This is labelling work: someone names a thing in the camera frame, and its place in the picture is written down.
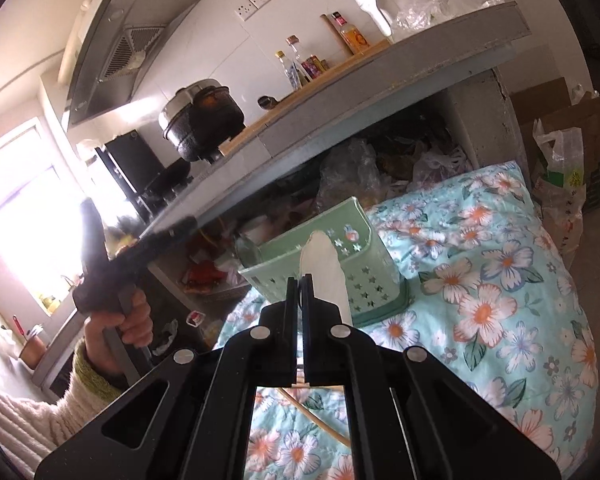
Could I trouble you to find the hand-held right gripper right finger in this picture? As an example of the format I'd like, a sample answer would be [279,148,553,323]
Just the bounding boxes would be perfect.
[300,274,563,480]

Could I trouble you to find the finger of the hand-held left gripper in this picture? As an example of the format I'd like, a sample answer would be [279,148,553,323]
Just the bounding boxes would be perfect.
[80,199,109,277]
[111,217,199,274]

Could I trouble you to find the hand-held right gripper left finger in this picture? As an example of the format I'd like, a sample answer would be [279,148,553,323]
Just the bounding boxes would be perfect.
[34,276,301,480]

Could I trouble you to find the white ceramic spoon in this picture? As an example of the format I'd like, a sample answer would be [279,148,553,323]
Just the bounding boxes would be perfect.
[299,230,354,327]

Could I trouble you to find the green plastic utensil basket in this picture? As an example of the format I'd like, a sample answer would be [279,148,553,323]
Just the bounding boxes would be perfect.
[236,196,416,326]

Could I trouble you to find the person's left forearm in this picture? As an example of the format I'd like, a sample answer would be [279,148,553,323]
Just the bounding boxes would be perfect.
[0,342,128,480]

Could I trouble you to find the person's left hand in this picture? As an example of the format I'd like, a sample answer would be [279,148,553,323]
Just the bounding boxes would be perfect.
[82,290,154,375]

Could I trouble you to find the pile of red packets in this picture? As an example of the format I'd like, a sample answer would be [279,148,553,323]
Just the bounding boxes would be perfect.
[182,240,241,297]

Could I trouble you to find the window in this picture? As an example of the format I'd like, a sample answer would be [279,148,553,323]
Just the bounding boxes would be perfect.
[0,120,88,311]

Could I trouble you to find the black wok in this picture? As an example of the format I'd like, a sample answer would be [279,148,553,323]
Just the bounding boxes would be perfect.
[142,157,193,196]

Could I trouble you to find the black splash guard panel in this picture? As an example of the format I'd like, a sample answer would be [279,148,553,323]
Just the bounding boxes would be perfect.
[94,129,165,211]

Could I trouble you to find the brown ceramic jar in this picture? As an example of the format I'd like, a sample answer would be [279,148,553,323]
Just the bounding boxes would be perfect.
[19,330,49,372]

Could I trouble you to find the black steamer pot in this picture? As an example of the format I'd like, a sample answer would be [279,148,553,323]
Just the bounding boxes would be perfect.
[162,84,246,162]

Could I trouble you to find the wooden cutting board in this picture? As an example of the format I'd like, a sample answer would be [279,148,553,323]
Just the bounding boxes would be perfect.
[220,37,392,157]

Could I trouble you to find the crinkled clear plastic bag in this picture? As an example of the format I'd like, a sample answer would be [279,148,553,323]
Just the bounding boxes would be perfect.
[317,137,381,202]

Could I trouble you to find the floral blanket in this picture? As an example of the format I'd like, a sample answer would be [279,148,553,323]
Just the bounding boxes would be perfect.
[215,160,598,480]

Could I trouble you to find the grey range hood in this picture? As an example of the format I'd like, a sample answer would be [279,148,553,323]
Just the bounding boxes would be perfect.
[62,0,208,128]

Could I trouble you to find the clear bottle yellow cap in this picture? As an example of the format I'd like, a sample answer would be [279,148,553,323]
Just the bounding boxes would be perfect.
[274,50,301,92]

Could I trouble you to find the glass bottle brown cap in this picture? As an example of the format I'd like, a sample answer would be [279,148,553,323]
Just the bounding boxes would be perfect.
[286,35,312,86]

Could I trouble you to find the grey concrete kitchen counter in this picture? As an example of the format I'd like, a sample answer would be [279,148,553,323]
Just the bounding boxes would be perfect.
[30,1,533,401]

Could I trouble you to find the white plastic bag green contents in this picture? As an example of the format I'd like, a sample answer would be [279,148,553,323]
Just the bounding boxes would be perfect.
[530,127,588,271]

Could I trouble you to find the orange sauce bottle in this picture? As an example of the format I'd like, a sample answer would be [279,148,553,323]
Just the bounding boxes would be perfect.
[330,11,372,55]

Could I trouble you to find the cardboard box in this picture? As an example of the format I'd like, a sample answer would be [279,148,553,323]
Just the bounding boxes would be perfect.
[510,77,600,216]

